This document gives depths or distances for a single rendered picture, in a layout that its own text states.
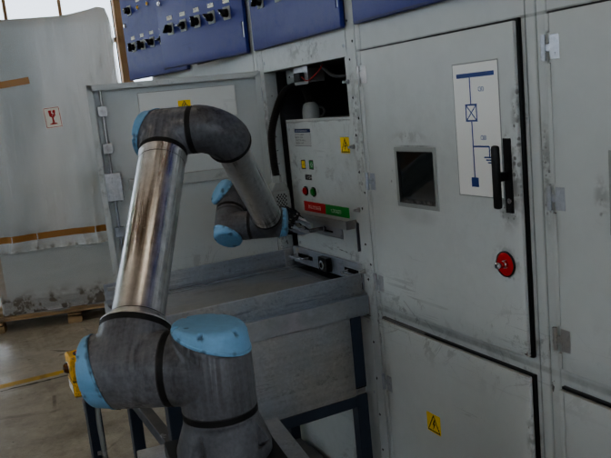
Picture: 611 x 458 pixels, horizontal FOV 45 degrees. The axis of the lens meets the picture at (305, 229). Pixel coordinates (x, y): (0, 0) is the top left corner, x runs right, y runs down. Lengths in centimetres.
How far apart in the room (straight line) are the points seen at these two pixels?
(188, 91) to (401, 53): 101
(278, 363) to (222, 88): 106
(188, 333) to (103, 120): 142
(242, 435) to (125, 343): 29
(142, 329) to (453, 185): 81
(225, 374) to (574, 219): 74
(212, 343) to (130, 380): 18
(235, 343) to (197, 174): 140
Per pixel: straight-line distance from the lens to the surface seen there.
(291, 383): 224
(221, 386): 142
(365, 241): 223
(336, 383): 232
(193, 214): 276
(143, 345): 146
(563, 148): 154
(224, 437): 145
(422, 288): 199
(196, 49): 310
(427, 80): 185
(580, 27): 150
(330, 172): 245
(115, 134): 272
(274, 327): 214
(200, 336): 140
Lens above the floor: 145
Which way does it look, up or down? 10 degrees down
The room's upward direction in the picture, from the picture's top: 6 degrees counter-clockwise
